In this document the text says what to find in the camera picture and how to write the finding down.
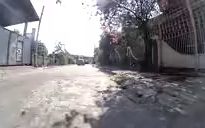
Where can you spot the vehicle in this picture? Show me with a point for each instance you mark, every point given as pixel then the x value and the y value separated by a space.
pixel 80 62

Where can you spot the trees and bushes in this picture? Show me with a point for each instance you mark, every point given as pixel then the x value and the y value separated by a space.
pixel 56 55

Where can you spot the dark rough pavement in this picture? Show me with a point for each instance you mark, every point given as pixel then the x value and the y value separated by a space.
pixel 156 96

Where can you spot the grey asphalt road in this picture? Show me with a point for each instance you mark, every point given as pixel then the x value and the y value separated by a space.
pixel 40 93

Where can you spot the leaning pole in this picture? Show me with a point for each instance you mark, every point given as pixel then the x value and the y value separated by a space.
pixel 40 23

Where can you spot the grey panel fence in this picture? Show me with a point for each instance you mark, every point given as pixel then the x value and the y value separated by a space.
pixel 3 46

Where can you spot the dark overhanging roof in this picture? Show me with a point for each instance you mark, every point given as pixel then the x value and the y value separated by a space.
pixel 10 11

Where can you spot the white wall with mesh fence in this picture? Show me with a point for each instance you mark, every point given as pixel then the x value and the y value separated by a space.
pixel 180 43

